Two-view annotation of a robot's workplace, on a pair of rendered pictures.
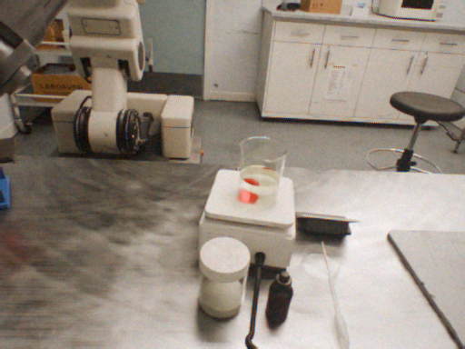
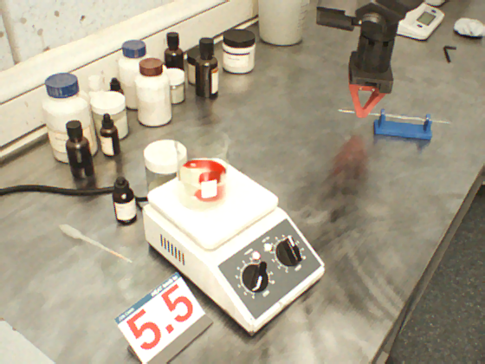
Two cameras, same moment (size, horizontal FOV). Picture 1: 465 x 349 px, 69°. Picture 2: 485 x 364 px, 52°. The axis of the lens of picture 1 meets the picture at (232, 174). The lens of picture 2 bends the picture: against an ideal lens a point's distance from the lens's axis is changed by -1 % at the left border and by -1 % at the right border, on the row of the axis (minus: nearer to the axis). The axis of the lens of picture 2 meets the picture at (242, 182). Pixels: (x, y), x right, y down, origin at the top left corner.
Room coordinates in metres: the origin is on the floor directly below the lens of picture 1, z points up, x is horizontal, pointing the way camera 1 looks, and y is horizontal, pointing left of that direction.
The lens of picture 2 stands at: (0.73, -0.38, 1.24)
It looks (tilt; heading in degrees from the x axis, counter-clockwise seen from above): 39 degrees down; 128
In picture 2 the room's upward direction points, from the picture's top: 3 degrees clockwise
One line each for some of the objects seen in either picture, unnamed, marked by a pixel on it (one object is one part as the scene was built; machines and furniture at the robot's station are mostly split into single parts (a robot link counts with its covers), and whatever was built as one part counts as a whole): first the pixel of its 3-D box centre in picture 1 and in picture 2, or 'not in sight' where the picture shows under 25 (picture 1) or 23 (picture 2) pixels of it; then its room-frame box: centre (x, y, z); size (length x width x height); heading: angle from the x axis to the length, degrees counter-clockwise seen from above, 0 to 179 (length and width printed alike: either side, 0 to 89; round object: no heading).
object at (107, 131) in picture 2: not in sight; (108, 133); (0.14, 0.01, 0.79); 0.03 x 0.03 x 0.07
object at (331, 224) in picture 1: (325, 216); (165, 320); (0.46, -0.16, 0.77); 0.09 x 0.06 x 0.04; 88
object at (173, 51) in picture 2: not in sight; (173, 57); (0.04, 0.26, 0.80); 0.04 x 0.04 x 0.10
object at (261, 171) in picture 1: (261, 175); (200, 170); (0.40, -0.04, 0.88); 0.07 x 0.06 x 0.08; 10
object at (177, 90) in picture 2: not in sight; (172, 86); (0.09, 0.20, 0.78); 0.05 x 0.05 x 0.05
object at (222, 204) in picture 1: (252, 195); (212, 199); (0.41, -0.03, 0.83); 0.12 x 0.12 x 0.01; 84
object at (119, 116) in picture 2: not in sight; (110, 116); (0.10, 0.05, 0.78); 0.06 x 0.06 x 0.07
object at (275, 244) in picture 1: (250, 209); (226, 235); (0.43, -0.03, 0.79); 0.22 x 0.13 x 0.08; 174
